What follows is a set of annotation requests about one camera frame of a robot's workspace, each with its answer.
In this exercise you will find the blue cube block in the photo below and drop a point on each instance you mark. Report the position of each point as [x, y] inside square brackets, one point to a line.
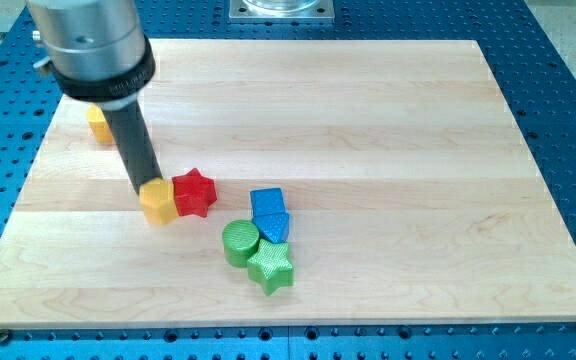
[267, 201]

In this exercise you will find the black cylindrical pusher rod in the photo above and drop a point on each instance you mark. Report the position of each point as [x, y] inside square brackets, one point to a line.
[132, 139]

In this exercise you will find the yellow hexagon block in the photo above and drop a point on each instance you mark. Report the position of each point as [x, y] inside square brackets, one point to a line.
[157, 201]

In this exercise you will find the red star block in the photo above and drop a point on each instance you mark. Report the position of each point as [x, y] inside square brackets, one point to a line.
[193, 193]

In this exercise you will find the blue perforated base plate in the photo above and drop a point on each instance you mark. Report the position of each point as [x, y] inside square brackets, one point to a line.
[533, 77]

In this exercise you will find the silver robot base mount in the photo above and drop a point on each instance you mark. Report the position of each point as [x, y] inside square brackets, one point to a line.
[268, 10]

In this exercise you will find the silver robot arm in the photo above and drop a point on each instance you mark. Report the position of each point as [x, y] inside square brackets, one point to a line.
[98, 53]

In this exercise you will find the blue triangle block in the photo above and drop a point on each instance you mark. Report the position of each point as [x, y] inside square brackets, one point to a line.
[274, 227]

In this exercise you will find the wooden board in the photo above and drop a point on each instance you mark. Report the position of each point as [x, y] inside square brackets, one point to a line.
[412, 194]

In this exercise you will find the green star block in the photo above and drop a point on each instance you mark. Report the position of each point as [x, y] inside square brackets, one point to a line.
[270, 267]

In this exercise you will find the green cylinder block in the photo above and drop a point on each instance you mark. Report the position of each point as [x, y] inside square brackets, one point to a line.
[240, 240]

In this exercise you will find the yellow block behind rod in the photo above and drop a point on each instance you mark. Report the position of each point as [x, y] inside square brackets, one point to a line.
[98, 125]

